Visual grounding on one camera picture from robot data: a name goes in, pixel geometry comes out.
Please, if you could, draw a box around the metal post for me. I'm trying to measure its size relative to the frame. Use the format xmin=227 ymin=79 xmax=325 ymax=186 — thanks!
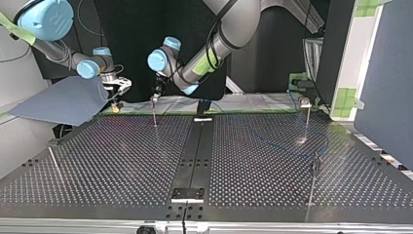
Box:
xmin=299 ymin=97 xmax=314 ymax=127
xmin=150 ymin=96 xmax=159 ymax=129
xmin=47 ymin=146 xmax=61 ymax=171

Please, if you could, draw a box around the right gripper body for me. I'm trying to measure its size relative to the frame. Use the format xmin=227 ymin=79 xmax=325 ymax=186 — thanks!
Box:
xmin=109 ymin=92 xmax=127 ymax=113

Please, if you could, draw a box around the black cable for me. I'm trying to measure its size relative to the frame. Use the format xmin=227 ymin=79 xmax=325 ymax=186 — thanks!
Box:
xmin=53 ymin=39 xmax=74 ymax=70
xmin=206 ymin=19 xmax=229 ymax=73

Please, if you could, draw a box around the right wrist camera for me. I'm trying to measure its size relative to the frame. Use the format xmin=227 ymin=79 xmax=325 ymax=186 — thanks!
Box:
xmin=102 ymin=76 xmax=133 ymax=98

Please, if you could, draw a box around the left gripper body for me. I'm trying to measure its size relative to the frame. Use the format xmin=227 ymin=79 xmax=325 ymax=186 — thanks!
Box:
xmin=152 ymin=75 xmax=168 ymax=98

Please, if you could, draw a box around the grey board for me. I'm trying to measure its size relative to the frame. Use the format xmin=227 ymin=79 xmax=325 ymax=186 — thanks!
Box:
xmin=8 ymin=75 xmax=110 ymax=128

